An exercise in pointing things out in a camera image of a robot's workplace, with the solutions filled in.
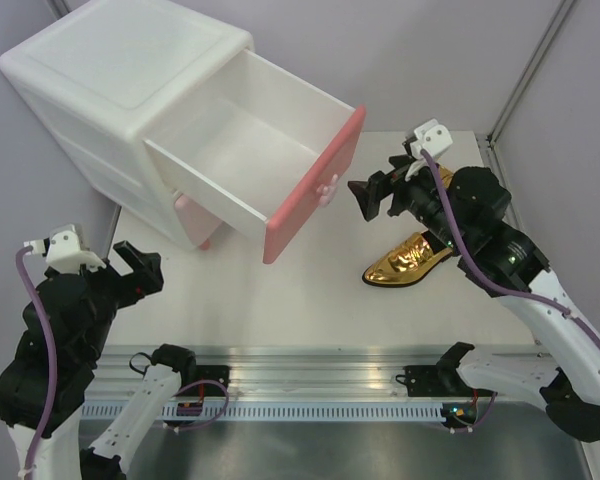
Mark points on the white slotted cable duct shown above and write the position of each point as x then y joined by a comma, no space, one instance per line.
306,412

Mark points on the aluminium corner frame post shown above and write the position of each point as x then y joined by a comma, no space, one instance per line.
550,35

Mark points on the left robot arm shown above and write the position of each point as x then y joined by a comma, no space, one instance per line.
42,390

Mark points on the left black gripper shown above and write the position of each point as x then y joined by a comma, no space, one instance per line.
148,272

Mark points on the gold loafer near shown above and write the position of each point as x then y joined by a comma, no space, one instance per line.
408,263

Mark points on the dark pink drawer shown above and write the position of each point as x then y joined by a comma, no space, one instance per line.
258,147

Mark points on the gold loafer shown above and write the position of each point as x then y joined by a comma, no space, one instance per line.
408,263
446,176

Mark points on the light pink drawer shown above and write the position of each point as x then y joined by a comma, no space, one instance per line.
197,222

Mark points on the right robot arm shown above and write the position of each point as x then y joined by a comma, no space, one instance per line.
462,217

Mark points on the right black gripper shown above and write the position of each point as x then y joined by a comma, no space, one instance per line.
369,192

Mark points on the gold loafer far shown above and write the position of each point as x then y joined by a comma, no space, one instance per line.
446,176

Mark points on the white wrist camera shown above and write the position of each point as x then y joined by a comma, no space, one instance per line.
432,137
65,251

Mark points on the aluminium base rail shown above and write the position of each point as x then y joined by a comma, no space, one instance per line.
299,373

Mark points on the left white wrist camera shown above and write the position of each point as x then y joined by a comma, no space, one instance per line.
65,251

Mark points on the white plastic shoe cabinet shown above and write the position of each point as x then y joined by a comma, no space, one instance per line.
103,76

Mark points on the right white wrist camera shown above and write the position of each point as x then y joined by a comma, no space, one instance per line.
432,137

